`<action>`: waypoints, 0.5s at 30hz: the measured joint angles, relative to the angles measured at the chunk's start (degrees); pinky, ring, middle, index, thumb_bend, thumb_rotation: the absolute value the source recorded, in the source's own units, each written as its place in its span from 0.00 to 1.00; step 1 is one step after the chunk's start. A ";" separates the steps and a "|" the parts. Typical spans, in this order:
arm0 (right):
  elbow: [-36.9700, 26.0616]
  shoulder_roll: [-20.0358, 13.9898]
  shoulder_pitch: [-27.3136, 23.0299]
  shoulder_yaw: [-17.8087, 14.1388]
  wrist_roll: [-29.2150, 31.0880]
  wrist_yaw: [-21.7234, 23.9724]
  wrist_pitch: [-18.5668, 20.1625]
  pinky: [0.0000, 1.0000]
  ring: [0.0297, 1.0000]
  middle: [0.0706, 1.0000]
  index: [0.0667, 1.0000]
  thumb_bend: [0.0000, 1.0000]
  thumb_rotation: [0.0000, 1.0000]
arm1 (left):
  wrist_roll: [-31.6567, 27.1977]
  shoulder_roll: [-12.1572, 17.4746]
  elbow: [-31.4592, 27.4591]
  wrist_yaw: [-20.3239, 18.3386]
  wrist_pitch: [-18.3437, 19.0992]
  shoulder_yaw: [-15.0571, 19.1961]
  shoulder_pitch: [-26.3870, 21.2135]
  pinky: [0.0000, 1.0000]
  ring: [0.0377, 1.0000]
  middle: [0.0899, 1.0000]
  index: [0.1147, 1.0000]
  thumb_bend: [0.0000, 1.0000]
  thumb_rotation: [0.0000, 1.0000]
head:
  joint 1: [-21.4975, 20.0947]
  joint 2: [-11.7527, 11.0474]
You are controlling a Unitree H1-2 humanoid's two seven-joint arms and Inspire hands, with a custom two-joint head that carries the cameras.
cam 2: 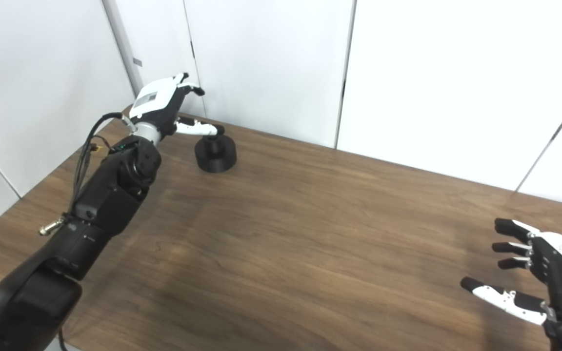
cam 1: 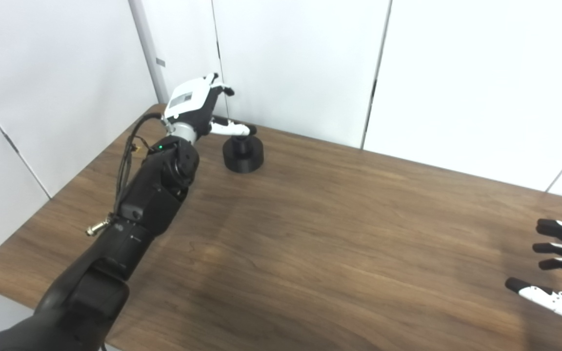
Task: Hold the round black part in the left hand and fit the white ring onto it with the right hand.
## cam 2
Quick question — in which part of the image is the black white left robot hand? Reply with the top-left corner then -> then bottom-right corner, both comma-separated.
129,73 -> 225,142

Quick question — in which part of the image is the round black stepped part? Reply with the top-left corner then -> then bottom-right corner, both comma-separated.
194,132 -> 238,173

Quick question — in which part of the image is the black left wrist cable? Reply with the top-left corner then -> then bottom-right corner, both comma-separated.
39,112 -> 135,237

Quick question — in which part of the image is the thin left arm wire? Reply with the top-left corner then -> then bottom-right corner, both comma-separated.
86,136 -> 111,156

